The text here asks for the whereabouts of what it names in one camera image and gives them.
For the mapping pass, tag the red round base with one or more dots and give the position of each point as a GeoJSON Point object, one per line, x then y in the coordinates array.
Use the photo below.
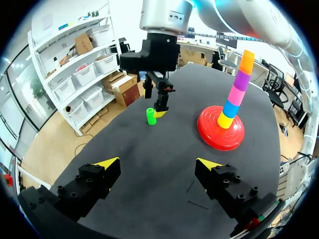
{"type": "Point", "coordinates": [214, 137]}

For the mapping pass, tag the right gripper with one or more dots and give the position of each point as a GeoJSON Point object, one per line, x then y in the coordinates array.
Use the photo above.
{"type": "Point", "coordinates": [149, 56]}

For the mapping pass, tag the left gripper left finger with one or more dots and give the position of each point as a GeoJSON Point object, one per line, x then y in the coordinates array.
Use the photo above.
{"type": "Point", "coordinates": [89, 181]}

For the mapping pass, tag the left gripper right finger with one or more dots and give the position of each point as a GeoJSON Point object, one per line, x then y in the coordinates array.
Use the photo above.
{"type": "Point", "coordinates": [224, 184]}

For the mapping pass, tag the green cylinder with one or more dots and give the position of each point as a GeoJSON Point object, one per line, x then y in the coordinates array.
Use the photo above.
{"type": "Point", "coordinates": [150, 117]}

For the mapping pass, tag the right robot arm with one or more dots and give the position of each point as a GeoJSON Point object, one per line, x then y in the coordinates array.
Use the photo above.
{"type": "Point", "coordinates": [224, 15]}

